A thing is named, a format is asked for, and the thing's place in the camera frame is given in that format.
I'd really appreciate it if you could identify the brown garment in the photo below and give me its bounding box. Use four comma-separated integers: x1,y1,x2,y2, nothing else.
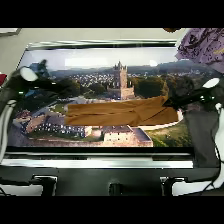
63,95,180,128

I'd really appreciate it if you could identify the dark grey garment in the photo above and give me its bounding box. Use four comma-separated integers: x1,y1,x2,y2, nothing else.
183,109,222,168

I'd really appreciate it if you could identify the purple printed garment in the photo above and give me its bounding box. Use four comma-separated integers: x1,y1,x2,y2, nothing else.
174,27,224,74

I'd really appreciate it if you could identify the red garment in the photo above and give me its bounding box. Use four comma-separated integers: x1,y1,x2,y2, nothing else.
0,73,8,86

